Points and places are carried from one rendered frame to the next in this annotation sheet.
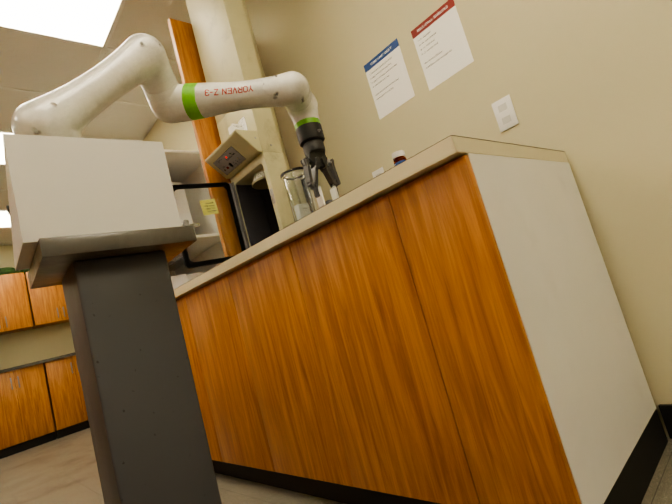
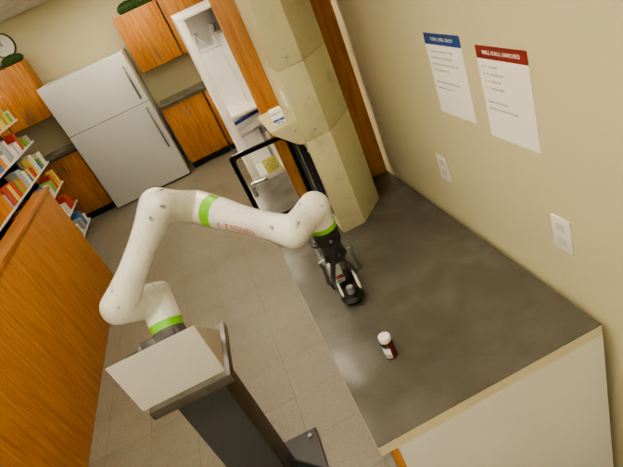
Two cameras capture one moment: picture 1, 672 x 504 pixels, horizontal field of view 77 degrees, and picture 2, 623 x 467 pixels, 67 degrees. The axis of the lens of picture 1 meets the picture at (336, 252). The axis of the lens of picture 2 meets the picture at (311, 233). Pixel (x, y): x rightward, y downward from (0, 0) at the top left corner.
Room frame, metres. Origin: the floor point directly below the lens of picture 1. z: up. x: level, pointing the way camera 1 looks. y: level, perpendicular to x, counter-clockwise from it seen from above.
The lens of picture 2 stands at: (0.32, -0.86, 2.07)
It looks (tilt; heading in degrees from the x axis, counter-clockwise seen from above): 30 degrees down; 39
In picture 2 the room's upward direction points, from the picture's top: 25 degrees counter-clockwise
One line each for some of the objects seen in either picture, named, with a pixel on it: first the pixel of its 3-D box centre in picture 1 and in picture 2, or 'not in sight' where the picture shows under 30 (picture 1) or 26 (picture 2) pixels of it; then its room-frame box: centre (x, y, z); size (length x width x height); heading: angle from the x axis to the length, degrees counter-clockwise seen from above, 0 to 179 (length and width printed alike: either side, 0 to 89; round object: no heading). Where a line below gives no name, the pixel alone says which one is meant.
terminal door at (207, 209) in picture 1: (208, 223); (273, 180); (1.96, 0.55, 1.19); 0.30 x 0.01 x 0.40; 127
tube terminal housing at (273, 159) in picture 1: (271, 182); (328, 138); (2.04, 0.22, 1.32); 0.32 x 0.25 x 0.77; 44
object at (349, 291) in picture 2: not in sight; (351, 292); (1.42, -0.02, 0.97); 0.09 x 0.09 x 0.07
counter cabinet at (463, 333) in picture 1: (331, 356); (387, 304); (1.87, 0.14, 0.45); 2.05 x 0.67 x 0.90; 44
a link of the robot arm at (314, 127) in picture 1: (309, 136); (325, 234); (1.43, -0.02, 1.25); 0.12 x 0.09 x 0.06; 43
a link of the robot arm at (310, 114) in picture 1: (302, 109); (314, 212); (1.41, -0.02, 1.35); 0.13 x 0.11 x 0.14; 173
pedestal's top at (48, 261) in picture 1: (111, 257); (191, 367); (1.04, 0.55, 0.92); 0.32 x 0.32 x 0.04; 41
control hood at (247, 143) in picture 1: (232, 155); (280, 129); (1.92, 0.35, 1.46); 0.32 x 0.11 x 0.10; 44
